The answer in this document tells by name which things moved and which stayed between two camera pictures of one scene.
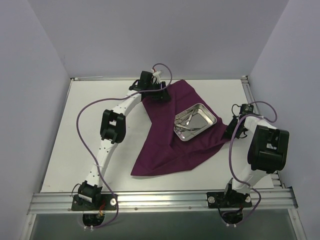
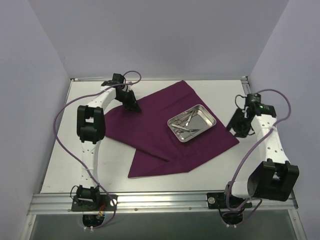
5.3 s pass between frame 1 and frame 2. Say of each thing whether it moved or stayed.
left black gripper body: moved
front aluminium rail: stayed
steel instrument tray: stayed
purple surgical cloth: moved
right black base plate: stayed
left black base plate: stayed
